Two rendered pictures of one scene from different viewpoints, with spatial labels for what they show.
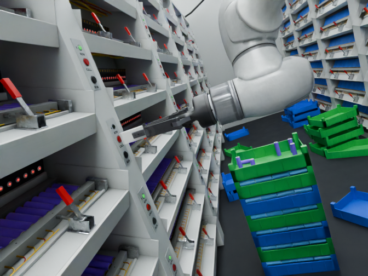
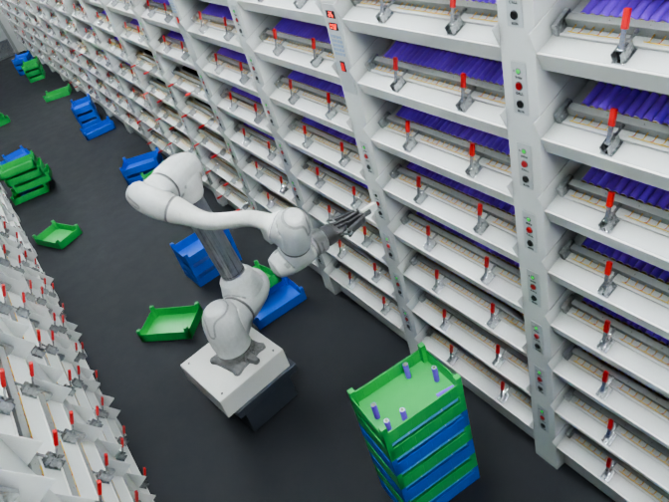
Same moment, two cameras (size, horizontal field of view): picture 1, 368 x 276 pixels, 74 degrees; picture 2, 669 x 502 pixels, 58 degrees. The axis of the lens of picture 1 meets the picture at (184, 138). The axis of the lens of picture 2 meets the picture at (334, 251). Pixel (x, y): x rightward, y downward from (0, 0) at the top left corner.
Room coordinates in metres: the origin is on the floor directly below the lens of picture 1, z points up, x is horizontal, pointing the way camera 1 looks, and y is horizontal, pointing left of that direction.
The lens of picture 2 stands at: (1.92, -1.13, 2.03)
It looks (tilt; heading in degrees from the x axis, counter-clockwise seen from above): 36 degrees down; 142
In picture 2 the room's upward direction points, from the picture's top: 18 degrees counter-clockwise
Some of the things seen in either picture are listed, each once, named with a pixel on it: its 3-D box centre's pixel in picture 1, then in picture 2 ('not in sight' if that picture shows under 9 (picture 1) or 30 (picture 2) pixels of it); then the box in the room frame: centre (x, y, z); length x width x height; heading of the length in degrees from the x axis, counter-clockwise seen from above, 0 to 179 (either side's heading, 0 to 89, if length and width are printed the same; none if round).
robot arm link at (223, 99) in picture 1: (224, 103); (317, 241); (0.55, -0.11, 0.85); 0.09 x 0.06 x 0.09; 166
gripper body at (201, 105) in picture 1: (194, 114); (334, 231); (0.57, -0.04, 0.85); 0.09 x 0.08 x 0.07; 76
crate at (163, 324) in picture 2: not in sight; (170, 322); (-0.70, -0.29, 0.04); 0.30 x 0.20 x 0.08; 32
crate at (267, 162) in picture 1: (266, 156); (404, 391); (0.99, -0.30, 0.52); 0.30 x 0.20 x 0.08; 72
